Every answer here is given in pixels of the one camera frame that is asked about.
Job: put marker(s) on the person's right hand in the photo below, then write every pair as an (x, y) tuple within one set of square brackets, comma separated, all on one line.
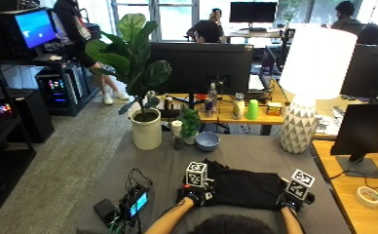
[(296, 202)]

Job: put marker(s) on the person's left hand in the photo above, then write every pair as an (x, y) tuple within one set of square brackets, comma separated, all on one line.
[(197, 196)]

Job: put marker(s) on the black garment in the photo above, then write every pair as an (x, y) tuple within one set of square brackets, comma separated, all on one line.
[(240, 189)]

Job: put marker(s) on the white marker cube right glove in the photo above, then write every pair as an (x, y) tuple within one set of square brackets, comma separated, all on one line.
[(300, 184)]

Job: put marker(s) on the white marker cube glove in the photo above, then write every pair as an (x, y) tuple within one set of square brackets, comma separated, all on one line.
[(300, 184), (197, 174)]

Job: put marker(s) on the white marker cube left glove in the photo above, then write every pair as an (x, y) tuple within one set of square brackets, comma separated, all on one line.
[(197, 174)]

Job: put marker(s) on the grey table cover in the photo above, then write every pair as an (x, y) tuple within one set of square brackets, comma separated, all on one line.
[(250, 152)]

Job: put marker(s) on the blue bowl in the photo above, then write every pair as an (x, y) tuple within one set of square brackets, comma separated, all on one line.
[(207, 141)]

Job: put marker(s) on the black device with blue screen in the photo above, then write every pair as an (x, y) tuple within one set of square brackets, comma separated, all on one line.
[(135, 202)]

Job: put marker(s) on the small white plant pot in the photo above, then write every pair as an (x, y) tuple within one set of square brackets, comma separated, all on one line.
[(190, 139)]

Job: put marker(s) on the wooden desk with tape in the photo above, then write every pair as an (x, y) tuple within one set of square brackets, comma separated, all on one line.
[(361, 214)]

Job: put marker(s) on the white tape roll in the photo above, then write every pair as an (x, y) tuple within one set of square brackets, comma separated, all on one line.
[(367, 197)]

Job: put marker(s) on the white candle on dark holder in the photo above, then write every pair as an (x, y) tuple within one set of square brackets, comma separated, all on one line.
[(177, 133)]

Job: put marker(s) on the small green plant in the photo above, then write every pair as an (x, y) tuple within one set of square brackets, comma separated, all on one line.
[(190, 122)]

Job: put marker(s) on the tall white plant pot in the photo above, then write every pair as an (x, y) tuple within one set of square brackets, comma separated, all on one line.
[(146, 131)]

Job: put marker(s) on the small black box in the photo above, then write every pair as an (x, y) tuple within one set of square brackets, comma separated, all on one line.
[(105, 209)]

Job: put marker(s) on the stack of papers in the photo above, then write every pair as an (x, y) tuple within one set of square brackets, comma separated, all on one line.
[(327, 125)]

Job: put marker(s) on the wooden desk with bottles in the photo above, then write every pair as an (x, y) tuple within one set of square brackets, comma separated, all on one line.
[(240, 115)]

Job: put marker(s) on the yellow box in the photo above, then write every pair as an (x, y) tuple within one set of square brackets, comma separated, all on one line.
[(274, 109)]

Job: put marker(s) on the pale spray bottle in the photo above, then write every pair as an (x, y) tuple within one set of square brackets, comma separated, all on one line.
[(238, 106)]

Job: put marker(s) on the green plastic cup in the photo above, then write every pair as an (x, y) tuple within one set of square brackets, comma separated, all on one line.
[(252, 109)]

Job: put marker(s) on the black monitor with square stand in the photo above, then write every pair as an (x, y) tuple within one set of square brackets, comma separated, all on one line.
[(367, 130)]

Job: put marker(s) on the clear water bottle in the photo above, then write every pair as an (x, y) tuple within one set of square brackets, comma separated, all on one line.
[(212, 94)]

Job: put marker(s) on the wide black monitor back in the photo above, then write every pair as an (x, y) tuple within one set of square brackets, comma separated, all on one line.
[(199, 66)]

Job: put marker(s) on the white table lamp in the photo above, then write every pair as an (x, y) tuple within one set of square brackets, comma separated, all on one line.
[(316, 65)]

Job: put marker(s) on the black monitor behind lamp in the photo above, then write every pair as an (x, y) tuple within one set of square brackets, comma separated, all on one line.
[(371, 71)]

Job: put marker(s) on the large leafy green plant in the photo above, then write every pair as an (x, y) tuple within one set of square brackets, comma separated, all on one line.
[(133, 61)]

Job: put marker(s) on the computer tower with coloured lights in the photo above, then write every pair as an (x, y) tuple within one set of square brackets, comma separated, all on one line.
[(58, 87)]

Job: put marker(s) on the distant black monitor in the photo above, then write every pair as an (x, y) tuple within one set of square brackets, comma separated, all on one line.
[(252, 12)]

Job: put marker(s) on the monitor with blue screen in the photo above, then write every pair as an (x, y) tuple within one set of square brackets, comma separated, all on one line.
[(36, 28)]

